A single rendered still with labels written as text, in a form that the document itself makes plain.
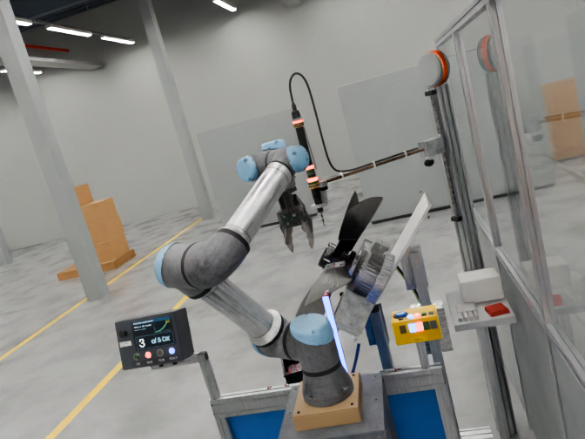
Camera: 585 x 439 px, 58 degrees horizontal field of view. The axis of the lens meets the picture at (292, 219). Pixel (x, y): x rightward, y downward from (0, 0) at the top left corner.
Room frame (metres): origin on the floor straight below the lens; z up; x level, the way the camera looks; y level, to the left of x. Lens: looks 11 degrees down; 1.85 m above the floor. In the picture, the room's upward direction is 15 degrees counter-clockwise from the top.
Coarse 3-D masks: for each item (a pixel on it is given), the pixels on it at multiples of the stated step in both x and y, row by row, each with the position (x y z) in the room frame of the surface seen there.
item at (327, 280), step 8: (328, 272) 2.11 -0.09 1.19; (336, 272) 2.08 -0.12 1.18; (344, 272) 2.05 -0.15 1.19; (320, 280) 2.06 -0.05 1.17; (328, 280) 2.02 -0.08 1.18; (336, 280) 1.99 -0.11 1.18; (344, 280) 1.95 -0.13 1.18; (312, 288) 2.05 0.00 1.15; (320, 288) 1.99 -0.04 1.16; (328, 288) 1.96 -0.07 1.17; (336, 288) 1.91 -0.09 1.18; (312, 296) 1.99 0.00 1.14; (320, 296) 1.94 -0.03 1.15
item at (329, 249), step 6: (330, 246) 2.24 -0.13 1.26; (324, 252) 2.22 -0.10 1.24; (330, 252) 2.21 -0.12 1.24; (336, 252) 2.22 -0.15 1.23; (342, 252) 2.23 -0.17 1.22; (354, 252) 2.24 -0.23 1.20; (330, 258) 2.21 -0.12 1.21; (336, 258) 2.20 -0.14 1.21; (342, 258) 2.22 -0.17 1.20; (348, 258) 2.22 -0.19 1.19; (318, 264) 2.24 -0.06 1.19; (324, 264) 2.22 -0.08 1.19; (348, 264) 2.18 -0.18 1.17; (348, 270) 2.18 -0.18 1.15
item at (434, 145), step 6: (432, 138) 2.39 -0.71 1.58; (438, 138) 2.37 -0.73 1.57; (420, 144) 2.39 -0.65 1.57; (426, 144) 2.36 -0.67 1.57; (432, 144) 2.36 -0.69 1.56; (438, 144) 2.37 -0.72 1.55; (444, 144) 2.40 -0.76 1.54; (426, 150) 2.36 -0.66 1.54; (432, 150) 2.35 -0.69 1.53; (438, 150) 2.37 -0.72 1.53; (444, 150) 2.38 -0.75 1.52; (420, 156) 2.41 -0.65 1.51; (426, 156) 2.37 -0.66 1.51
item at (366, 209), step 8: (368, 200) 2.11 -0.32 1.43; (376, 200) 2.15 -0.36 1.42; (352, 208) 2.05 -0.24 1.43; (360, 208) 2.11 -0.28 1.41; (368, 208) 2.15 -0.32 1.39; (376, 208) 2.18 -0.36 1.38; (352, 216) 2.11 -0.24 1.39; (360, 216) 2.15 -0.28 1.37; (368, 216) 2.18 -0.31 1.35; (344, 224) 2.12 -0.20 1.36; (352, 224) 2.15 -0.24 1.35; (360, 224) 2.18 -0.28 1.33; (344, 232) 2.16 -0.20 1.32; (352, 232) 2.19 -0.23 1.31; (360, 232) 2.21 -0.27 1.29
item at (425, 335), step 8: (392, 312) 1.80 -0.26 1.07; (408, 312) 1.77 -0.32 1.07; (416, 312) 1.75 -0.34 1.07; (424, 312) 1.73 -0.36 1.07; (392, 320) 1.74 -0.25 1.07; (408, 320) 1.71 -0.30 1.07; (416, 320) 1.70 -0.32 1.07; (424, 320) 1.69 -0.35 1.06; (432, 320) 1.69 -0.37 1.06; (408, 328) 1.70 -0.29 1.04; (416, 328) 1.70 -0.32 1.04; (400, 336) 1.71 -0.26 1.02; (408, 336) 1.71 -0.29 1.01; (416, 336) 1.70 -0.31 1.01; (424, 336) 1.69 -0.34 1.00; (432, 336) 1.69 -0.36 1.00; (440, 336) 1.68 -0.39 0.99; (400, 344) 1.71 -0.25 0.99
